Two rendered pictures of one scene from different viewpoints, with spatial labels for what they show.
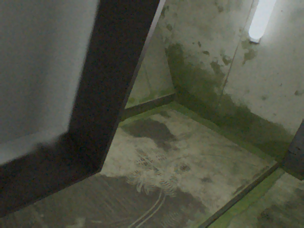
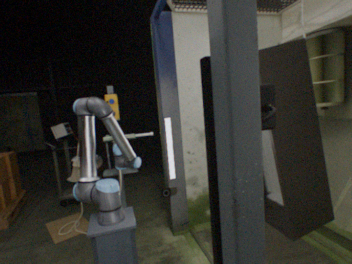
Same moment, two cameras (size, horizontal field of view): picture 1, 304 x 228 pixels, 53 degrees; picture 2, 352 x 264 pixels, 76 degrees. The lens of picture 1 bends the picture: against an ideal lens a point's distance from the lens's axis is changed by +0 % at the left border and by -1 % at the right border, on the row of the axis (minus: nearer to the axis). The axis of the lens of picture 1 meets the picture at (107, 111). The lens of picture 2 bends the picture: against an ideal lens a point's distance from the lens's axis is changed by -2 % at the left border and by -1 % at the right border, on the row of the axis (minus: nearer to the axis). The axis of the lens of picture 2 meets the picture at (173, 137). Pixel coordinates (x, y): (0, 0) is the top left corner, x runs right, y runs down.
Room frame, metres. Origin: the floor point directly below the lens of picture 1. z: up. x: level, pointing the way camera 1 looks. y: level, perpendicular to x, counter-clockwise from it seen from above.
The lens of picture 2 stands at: (1.13, -1.51, 1.37)
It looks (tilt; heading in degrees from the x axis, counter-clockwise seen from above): 7 degrees down; 119
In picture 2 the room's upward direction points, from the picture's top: 5 degrees counter-clockwise
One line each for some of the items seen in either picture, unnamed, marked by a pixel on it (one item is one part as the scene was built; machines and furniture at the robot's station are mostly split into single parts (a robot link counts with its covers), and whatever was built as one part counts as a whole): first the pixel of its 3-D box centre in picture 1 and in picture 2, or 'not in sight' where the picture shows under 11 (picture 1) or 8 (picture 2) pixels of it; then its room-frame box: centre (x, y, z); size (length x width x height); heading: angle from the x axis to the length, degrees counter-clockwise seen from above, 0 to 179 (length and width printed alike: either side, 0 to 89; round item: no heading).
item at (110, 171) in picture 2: not in sight; (118, 154); (-0.42, 0.14, 0.95); 0.26 x 0.15 x 0.32; 44
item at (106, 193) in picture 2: not in sight; (107, 193); (-0.01, -0.45, 0.83); 0.17 x 0.15 x 0.18; 4
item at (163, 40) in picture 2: not in sight; (170, 129); (-0.04, 0.54, 1.14); 0.18 x 0.18 x 2.29; 44
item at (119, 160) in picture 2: not in sight; (121, 161); (-0.19, -0.09, 0.95); 0.12 x 0.09 x 0.12; 4
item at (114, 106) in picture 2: not in sight; (112, 107); (-0.50, 0.22, 1.42); 0.12 x 0.06 x 0.26; 44
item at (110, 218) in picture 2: not in sight; (111, 212); (0.00, -0.45, 0.69); 0.19 x 0.19 x 0.10
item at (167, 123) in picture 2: not in sight; (169, 148); (0.00, 0.44, 0.96); 0.06 x 0.02 x 0.63; 44
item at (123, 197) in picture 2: not in sight; (119, 164); (-0.54, 0.26, 0.82); 0.06 x 0.06 x 1.64; 44
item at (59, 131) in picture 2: not in sight; (76, 162); (-1.97, 0.82, 0.64); 0.73 x 0.50 x 1.27; 34
